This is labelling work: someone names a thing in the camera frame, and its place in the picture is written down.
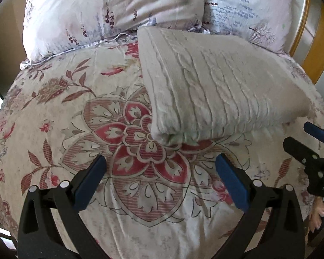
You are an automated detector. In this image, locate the beige cable knit sweater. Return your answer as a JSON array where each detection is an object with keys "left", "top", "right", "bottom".
[{"left": 137, "top": 27, "right": 311, "bottom": 146}]

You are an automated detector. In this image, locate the person's right hand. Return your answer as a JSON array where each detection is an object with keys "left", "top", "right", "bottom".
[{"left": 308, "top": 196, "right": 324, "bottom": 233}]

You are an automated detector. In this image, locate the floral bed quilt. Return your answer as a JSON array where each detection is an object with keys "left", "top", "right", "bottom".
[{"left": 0, "top": 41, "right": 324, "bottom": 258}]

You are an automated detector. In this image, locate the right lavender print pillow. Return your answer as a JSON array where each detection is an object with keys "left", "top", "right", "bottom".
[{"left": 202, "top": 0, "right": 292, "bottom": 53}]

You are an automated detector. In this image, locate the left pink floral pillow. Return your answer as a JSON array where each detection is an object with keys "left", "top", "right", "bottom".
[{"left": 23, "top": 0, "right": 204, "bottom": 63}]

